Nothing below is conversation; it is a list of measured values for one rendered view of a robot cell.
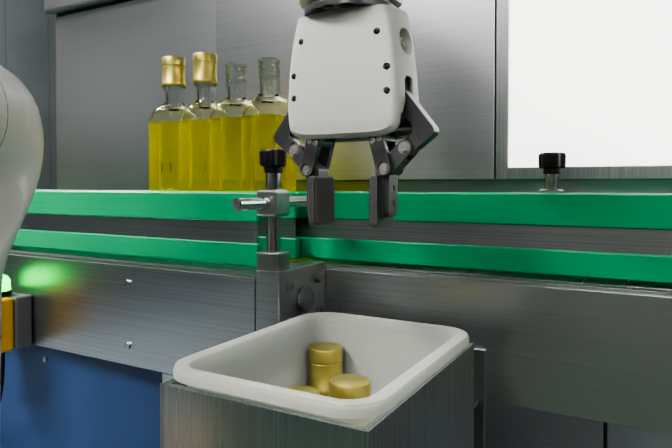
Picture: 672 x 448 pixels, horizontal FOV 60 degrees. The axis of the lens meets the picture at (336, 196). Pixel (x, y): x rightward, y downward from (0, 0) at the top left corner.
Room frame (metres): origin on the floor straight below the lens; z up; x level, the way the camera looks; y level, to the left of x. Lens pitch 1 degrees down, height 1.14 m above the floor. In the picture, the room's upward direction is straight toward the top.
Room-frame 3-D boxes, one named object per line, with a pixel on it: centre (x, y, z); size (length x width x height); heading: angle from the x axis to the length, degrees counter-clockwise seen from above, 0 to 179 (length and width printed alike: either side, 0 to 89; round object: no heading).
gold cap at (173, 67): (0.87, 0.24, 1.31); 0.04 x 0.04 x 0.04
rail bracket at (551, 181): (0.68, -0.26, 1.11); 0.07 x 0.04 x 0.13; 151
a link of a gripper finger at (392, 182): (0.45, -0.05, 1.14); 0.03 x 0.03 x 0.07; 61
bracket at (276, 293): (0.64, 0.05, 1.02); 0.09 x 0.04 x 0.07; 151
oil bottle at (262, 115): (0.78, 0.09, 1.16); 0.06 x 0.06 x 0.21; 60
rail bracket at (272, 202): (0.62, 0.05, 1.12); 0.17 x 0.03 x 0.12; 151
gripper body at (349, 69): (0.47, -0.01, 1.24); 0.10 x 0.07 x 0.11; 61
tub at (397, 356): (0.48, 0.00, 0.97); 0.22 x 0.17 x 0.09; 151
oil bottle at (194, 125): (0.84, 0.19, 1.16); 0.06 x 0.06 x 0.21; 60
